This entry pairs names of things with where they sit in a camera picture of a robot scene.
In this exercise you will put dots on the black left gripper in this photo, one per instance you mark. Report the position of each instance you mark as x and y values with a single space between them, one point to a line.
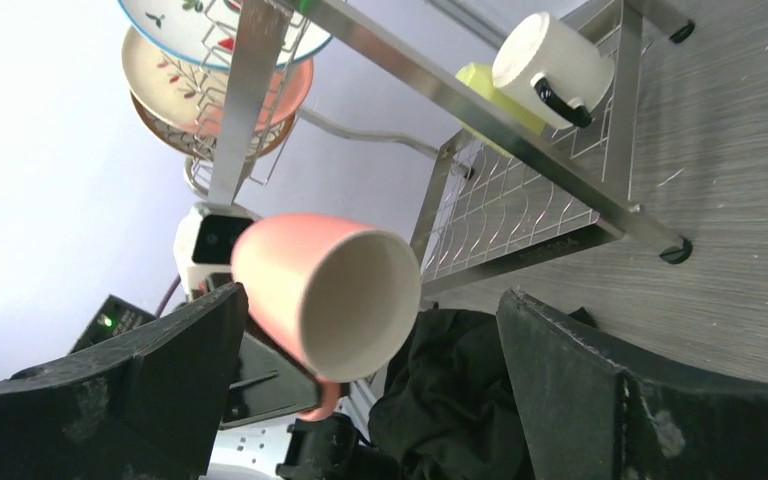
269 383

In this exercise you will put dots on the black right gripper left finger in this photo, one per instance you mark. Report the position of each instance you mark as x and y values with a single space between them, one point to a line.
145 404

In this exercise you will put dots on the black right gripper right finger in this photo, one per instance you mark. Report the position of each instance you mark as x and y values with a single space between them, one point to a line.
593 406

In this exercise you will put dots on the pink mug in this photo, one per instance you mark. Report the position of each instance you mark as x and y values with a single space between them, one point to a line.
339 296

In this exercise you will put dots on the flower pattern brown-rim plate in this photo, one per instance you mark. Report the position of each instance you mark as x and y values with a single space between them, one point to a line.
203 147

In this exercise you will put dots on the pink and cream plate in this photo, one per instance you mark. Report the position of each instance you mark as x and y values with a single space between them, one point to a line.
191 99

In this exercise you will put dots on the white ribbed mug black handle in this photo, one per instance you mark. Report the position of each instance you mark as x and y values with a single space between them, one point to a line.
552 71

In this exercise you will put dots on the light green mug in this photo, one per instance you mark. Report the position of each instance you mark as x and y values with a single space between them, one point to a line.
478 77

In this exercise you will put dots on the watermelon pattern plate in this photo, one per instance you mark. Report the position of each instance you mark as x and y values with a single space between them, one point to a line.
203 33

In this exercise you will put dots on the metal dish rack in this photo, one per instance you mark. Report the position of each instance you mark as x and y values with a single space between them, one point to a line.
486 213

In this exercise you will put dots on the black cloth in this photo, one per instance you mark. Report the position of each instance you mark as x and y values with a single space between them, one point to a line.
447 410

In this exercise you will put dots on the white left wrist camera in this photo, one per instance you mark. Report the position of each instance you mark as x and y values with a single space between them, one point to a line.
204 241

